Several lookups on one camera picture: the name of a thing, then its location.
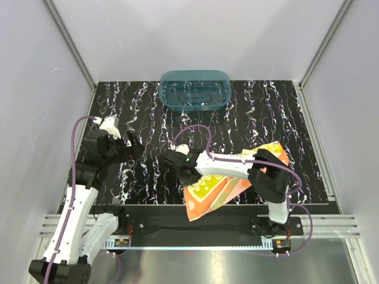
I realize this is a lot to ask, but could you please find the yellow patterned towel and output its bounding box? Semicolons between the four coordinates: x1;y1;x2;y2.
185;141;289;204

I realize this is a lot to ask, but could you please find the orange polka dot towel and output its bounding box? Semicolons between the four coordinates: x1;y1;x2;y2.
184;141;290;224

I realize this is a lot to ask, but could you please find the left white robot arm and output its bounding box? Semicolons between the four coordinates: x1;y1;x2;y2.
28;130;144;283

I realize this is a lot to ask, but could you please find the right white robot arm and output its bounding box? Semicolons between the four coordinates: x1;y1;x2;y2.
158;144;295;235

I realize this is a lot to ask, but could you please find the teal plastic basin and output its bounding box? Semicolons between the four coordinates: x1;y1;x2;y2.
159;70;232;112

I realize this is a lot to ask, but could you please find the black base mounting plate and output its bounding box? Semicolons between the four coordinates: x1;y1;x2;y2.
123;205;304;249

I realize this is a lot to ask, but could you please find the left connector board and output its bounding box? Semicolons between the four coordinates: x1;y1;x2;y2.
114;237;130;248

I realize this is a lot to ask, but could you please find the connector board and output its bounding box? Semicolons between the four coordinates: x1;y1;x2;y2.
273;238;292;250
114;237;130;248

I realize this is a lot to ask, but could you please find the right connector board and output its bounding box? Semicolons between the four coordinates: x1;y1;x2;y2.
273;238;292;250

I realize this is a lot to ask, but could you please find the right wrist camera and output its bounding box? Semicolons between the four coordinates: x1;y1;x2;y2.
170;144;190;155

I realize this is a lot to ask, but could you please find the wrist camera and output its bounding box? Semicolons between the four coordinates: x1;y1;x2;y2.
93;115;121;140
170;144;190;155

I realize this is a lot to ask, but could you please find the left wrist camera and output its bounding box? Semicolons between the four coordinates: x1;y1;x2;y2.
93;115;121;140

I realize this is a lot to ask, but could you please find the left aluminium frame post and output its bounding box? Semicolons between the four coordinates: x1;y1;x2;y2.
42;0;97;91

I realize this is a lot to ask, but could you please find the aluminium frame post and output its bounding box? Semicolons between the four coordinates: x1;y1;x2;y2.
42;0;97;91
298;0;355;89

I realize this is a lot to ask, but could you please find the front aluminium rail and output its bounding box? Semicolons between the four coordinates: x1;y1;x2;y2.
39;214;360;238

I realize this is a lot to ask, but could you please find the right aluminium frame post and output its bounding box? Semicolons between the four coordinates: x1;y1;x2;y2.
298;0;355;89

